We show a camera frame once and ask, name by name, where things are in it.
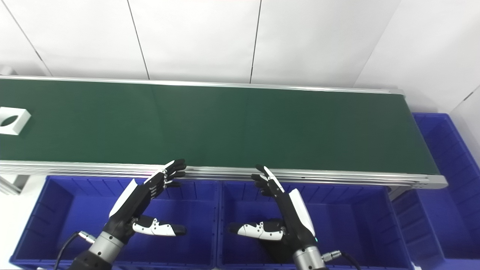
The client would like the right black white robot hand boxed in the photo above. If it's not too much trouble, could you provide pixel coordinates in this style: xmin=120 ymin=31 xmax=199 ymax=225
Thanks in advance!
xmin=226 ymin=164 xmax=320 ymax=264

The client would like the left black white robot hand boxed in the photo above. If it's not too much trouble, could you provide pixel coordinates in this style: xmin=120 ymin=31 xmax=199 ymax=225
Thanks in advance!
xmin=102 ymin=159 xmax=188 ymax=245

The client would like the white block with round hole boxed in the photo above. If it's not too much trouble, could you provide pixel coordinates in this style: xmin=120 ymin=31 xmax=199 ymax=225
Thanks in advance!
xmin=0 ymin=107 xmax=32 ymax=136

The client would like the green conveyor belt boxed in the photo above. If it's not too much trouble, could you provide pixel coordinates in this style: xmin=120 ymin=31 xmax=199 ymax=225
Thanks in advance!
xmin=0 ymin=79 xmax=440 ymax=175
xmin=0 ymin=75 xmax=449 ymax=190

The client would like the blue plastic bin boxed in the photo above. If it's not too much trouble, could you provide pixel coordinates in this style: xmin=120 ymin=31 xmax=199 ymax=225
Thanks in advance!
xmin=217 ymin=181 xmax=414 ymax=270
xmin=391 ymin=112 xmax=480 ymax=270
xmin=9 ymin=175 xmax=222 ymax=270

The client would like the aluminium conveyor support leg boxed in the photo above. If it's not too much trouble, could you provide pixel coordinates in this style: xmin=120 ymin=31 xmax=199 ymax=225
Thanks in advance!
xmin=388 ymin=186 xmax=413 ymax=201
xmin=0 ymin=174 xmax=30 ymax=196

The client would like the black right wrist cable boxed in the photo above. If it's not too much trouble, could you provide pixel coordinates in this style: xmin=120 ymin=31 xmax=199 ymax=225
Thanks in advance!
xmin=321 ymin=250 xmax=361 ymax=270

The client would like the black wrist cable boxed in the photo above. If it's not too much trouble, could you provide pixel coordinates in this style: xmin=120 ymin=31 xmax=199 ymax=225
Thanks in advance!
xmin=321 ymin=250 xmax=361 ymax=270
xmin=54 ymin=231 xmax=96 ymax=270

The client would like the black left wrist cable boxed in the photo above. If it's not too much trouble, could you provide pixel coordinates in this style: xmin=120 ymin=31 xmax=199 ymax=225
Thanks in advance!
xmin=54 ymin=231 xmax=96 ymax=270

